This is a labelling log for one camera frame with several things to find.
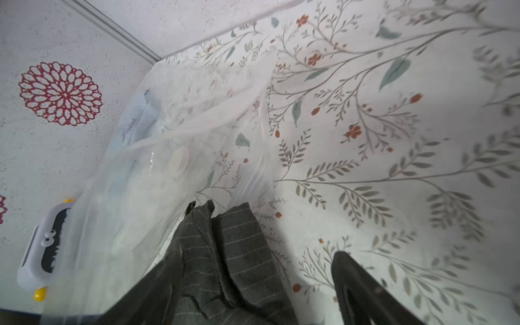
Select light blue shirt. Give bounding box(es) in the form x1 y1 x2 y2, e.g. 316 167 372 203
102 89 163 199

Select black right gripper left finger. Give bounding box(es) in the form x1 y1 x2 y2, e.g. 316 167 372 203
95 250 184 324

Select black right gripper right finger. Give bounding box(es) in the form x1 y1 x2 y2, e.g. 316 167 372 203
331 251 422 325

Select dark grey shirt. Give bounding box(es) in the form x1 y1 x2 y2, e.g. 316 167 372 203
170 200 298 324

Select lilac toy toaster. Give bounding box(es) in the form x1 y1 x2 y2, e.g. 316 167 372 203
17 200 74 302

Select clear plastic vacuum bag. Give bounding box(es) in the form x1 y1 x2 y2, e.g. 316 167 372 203
41 54 276 324

